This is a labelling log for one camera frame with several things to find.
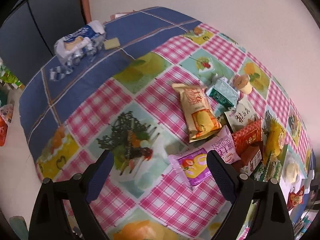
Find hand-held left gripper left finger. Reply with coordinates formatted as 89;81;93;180
28;149;115;240

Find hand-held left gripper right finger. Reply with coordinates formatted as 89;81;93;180
206;150;295;240

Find pink snack packet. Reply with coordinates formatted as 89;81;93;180
211;125;242;164

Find purple snack packet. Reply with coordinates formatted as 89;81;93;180
168;148;213;190

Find dark red snack packet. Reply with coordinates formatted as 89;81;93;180
240;145;263;174

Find long beige snack packet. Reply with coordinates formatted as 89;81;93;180
172;83;222;143

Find white snack packet black print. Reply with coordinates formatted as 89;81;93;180
224;100;258;133

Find yellow snack packet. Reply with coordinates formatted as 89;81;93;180
262;119;287;165

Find round cream cake packet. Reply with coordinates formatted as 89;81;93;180
285;162;300;184

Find small red orange packet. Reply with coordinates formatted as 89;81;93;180
287;185;305;211

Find green white snack carton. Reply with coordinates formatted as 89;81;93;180
205;76;241;109

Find pink checkered printed tablecloth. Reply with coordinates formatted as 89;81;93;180
35;22;315;240

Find blue striped blanket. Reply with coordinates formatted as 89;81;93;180
19;6;203;155

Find orange plastic bag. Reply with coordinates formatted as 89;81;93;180
0;105;13;147

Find small yellow biscuit packet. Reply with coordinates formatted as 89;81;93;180
104;37;121;50

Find green snack bags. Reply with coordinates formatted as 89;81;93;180
0;64;25;90

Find blue white biscuit bag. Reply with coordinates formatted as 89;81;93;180
49;20;107;82

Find dark cabinet door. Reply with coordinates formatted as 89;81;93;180
0;0;87;85

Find pink door frame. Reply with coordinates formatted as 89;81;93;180
77;0;92;24

